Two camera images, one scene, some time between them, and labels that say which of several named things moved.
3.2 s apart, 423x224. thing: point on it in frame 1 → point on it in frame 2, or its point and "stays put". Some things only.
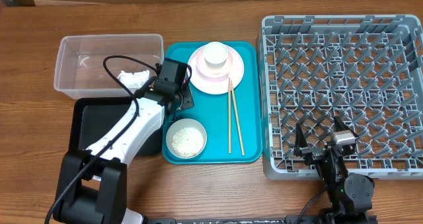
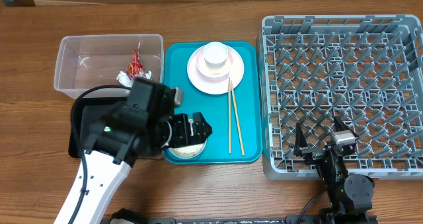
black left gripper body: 186,98 → 179,135
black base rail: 293,219 stays put
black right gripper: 314,154 stays put
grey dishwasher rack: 367,70 stays put
